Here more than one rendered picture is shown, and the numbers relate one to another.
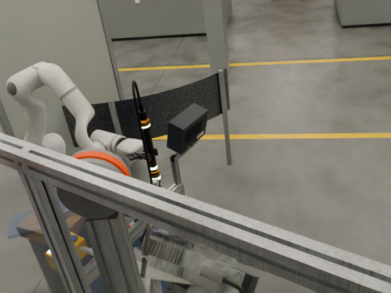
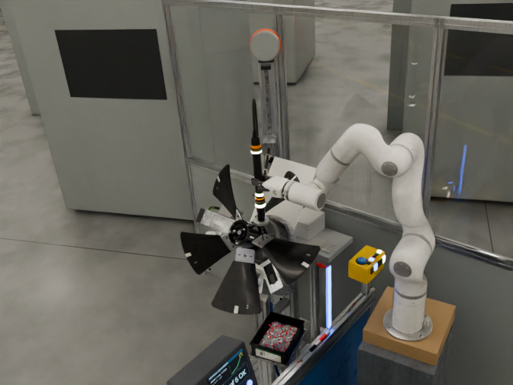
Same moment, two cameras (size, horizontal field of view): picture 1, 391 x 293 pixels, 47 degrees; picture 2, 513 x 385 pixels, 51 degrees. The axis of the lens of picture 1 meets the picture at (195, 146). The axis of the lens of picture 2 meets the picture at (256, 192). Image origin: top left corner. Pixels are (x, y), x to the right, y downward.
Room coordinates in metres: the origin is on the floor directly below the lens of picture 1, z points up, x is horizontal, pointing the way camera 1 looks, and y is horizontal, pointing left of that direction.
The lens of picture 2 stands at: (3.56, 0.29, 2.53)
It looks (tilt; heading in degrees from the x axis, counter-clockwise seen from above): 29 degrees down; 183
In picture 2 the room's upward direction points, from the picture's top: 4 degrees counter-clockwise
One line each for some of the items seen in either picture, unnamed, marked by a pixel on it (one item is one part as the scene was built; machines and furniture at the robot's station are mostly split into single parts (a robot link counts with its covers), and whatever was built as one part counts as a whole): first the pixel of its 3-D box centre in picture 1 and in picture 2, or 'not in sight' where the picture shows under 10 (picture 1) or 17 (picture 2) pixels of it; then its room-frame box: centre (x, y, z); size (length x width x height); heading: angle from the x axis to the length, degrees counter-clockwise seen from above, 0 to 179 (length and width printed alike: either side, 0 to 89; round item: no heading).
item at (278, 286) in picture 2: not in sight; (278, 276); (1.55, 0.24, 0.98); 0.20 x 0.16 x 0.20; 141
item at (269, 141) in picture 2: not in sight; (269, 145); (0.91, 0.23, 1.37); 0.10 x 0.07 x 0.08; 176
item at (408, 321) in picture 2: not in sight; (408, 306); (1.91, 0.76, 1.09); 0.19 x 0.19 x 0.18
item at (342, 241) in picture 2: not in sight; (313, 239); (1.04, 0.44, 0.85); 0.36 x 0.24 x 0.03; 51
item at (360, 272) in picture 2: not in sight; (366, 265); (1.53, 0.65, 1.02); 0.16 x 0.10 x 0.11; 141
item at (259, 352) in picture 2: not in sight; (278, 337); (1.79, 0.23, 0.85); 0.22 x 0.17 x 0.07; 156
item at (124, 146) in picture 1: (130, 148); (279, 186); (1.61, 0.27, 1.49); 0.11 x 0.10 x 0.07; 51
